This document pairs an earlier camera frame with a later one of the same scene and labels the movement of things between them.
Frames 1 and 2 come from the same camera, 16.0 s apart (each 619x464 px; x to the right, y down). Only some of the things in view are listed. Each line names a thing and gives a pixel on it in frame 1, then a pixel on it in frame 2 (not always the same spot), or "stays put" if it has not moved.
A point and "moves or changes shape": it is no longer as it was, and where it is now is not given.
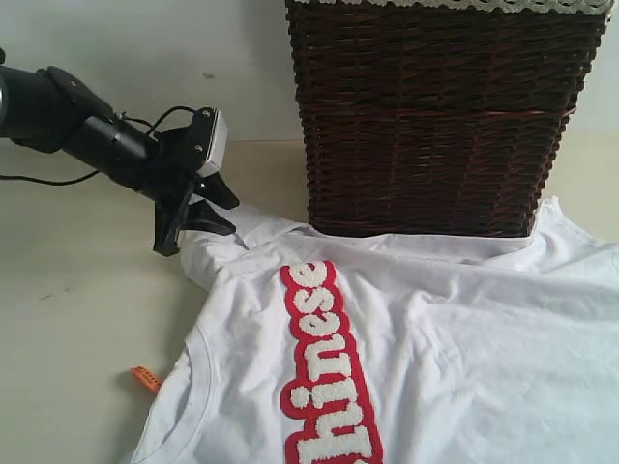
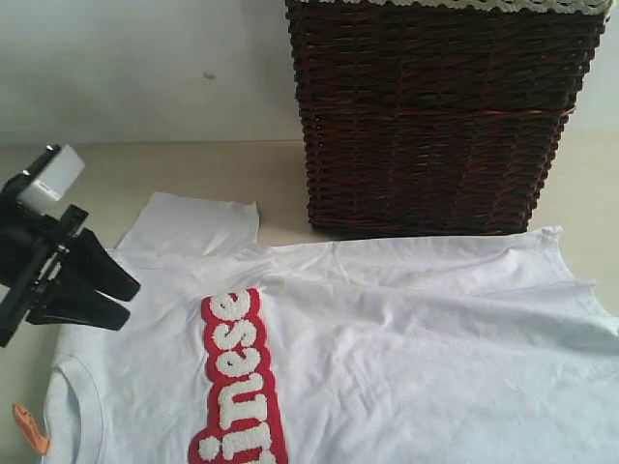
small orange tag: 147,377 → 35,434
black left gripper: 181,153 → 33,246
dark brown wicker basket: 435,122 stays put
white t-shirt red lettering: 394,349 moves or changes shape
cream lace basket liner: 604,7 stays put
